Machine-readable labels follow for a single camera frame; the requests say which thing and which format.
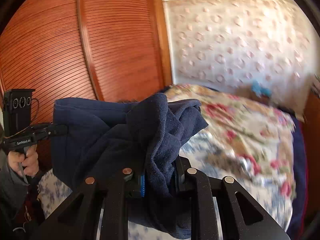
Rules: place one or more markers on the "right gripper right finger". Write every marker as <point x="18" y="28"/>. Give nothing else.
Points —
<point x="222" y="208"/>

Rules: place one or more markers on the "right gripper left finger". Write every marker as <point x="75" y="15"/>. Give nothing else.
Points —
<point x="96" y="210"/>

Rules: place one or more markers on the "navy blue fleece garment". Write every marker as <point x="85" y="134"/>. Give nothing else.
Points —
<point x="105" y="137"/>

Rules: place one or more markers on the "grey sleeve forearm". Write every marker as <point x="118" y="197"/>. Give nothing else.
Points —
<point x="13" y="187"/>

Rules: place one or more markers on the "person's left hand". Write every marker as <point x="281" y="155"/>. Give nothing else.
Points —
<point x="29" y="161"/>

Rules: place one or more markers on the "dark blue blanket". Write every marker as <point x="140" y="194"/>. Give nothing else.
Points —
<point x="300" y="174"/>

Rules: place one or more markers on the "blue floral white bedspread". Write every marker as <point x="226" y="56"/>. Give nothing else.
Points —
<point x="265" y="170"/>

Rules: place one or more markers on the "red floral cream quilt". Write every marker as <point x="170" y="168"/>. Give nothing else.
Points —
<point x="227" y="114"/>

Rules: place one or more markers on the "wooden side cabinet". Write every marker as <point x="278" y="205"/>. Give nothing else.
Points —
<point x="311" y="130"/>

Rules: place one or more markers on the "wooden slatted wardrobe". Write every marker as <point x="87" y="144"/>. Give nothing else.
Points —
<point x="107" y="50"/>

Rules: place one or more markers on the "light blue box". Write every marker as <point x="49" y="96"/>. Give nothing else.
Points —
<point x="259" y="91"/>

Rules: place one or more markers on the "white circle-patterned curtain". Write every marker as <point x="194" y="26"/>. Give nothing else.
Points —
<point x="231" y="44"/>

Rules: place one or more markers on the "black camera box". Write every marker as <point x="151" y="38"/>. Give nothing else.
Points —
<point x="16" y="110"/>

